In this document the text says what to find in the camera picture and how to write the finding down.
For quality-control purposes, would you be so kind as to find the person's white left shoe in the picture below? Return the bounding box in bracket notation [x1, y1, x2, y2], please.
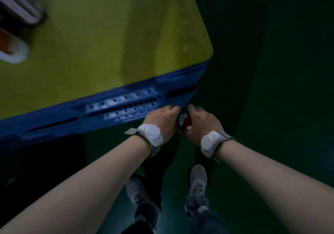
[126, 177, 151, 208]

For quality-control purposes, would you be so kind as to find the person's leg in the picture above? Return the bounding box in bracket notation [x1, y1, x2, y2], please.
[186, 208, 230, 234]
[121, 202, 161, 234]

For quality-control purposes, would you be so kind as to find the white wrist tracker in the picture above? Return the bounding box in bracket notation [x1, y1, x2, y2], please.
[124, 123, 164, 158]
[200, 131, 235, 163]

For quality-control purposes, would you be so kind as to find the person's left hand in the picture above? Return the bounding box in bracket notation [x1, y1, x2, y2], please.
[143, 105, 182, 146]

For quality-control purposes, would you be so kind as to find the person's left forearm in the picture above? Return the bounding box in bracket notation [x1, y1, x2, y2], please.
[0, 136, 152, 234]

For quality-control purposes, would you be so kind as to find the white bottle with red cap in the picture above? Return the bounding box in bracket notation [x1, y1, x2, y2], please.
[0, 27, 30, 64]
[178, 113, 193, 130]

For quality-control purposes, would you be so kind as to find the person's right hand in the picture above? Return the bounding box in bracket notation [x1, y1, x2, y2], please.
[178, 104, 225, 147]

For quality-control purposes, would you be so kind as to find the person's right leg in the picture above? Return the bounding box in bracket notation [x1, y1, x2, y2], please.
[186, 208, 230, 234]

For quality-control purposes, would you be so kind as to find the person's left leg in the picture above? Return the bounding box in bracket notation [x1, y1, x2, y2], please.
[121, 202, 161, 234]

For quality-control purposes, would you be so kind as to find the grey metal rack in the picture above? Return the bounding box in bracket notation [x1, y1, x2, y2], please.
[0, 0, 46, 25]

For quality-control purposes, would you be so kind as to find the person's white shoe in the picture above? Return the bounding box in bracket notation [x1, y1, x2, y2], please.
[126, 177, 151, 208]
[185, 164, 209, 213]

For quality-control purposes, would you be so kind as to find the person's white right shoe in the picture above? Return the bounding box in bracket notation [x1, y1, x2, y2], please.
[185, 164, 209, 213]

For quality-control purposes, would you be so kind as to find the white right wrist tracker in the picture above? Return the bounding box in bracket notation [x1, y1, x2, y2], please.
[200, 131, 235, 163]

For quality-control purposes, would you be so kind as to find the white left wrist tracker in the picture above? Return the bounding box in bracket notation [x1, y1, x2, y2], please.
[124, 123, 164, 158]

